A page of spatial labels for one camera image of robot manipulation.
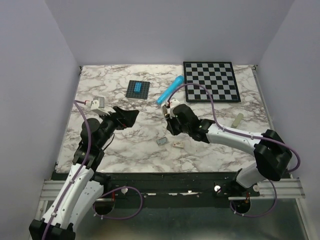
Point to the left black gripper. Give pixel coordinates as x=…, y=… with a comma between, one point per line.
x=122, y=118

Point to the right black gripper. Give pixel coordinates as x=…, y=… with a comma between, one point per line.
x=170, y=127

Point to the white staple box sleeve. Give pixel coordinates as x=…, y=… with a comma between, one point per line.
x=178, y=144

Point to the cream plastic piece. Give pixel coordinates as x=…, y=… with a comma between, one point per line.
x=237, y=120

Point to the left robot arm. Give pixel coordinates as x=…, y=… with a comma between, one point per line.
x=82, y=187

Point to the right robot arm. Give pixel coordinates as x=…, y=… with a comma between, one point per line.
x=271, y=155

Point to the dark grey lego baseplate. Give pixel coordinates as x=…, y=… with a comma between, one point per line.
x=144, y=91

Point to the blue lego brick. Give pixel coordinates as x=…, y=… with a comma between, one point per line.
x=137, y=87

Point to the blue marker pen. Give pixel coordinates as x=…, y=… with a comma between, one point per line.
x=179, y=80

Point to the black white chessboard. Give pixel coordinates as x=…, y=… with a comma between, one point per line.
x=218, y=78

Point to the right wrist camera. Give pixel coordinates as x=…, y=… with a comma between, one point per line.
x=174, y=103

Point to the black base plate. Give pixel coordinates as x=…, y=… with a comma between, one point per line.
x=186, y=190

